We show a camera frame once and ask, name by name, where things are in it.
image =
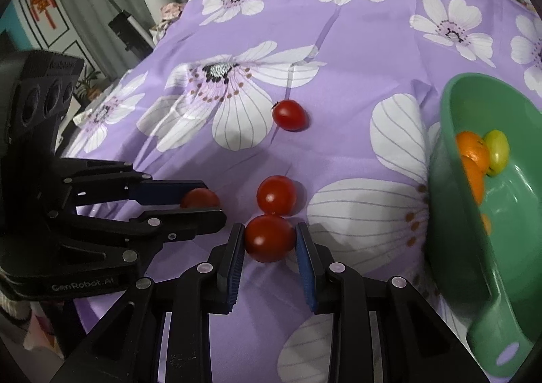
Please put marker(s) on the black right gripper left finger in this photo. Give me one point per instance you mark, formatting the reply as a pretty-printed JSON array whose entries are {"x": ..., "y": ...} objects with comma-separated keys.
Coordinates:
[{"x": 210, "y": 287}]

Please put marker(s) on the orange fruit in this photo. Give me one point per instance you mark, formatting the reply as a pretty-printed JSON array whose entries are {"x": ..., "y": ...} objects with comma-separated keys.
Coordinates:
[
  {"x": 475, "y": 179},
  {"x": 473, "y": 146}
]

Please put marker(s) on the red chinese knot decoration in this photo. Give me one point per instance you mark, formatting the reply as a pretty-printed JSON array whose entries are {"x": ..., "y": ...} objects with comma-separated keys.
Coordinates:
[{"x": 41, "y": 8}]

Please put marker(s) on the green plastic bowl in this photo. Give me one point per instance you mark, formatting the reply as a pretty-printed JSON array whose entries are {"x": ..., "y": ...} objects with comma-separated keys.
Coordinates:
[{"x": 485, "y": 257}]

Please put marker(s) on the purple floral tablecloth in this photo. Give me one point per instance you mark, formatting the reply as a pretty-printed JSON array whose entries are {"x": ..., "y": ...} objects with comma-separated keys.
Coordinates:
[{"x": 368, "y": 73}]

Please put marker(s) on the red cherry tomato pair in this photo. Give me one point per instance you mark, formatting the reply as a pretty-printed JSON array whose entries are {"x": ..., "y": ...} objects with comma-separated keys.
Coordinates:
[
  {"x": 269, "y": 238},
  {"x": 277, "y": 195}
]

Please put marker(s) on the pink crumpled cloth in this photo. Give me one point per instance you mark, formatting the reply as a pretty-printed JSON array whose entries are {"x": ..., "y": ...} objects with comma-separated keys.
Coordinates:
[{"x": 170, "y": 13}]

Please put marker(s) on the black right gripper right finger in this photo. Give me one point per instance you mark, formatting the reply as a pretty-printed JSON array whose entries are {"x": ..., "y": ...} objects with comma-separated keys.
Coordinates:
[{"x": 382, "y": 330}]

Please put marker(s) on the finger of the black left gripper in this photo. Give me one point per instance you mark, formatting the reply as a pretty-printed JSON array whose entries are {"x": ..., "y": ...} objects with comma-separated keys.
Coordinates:
[
  {"x": 161, "y": 190},
  {"x": 175, "y": 225}
]

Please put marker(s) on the green jujube fruit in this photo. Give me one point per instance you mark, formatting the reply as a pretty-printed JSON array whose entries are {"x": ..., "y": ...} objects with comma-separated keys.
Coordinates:
[{"x": 499, "y": 151}]

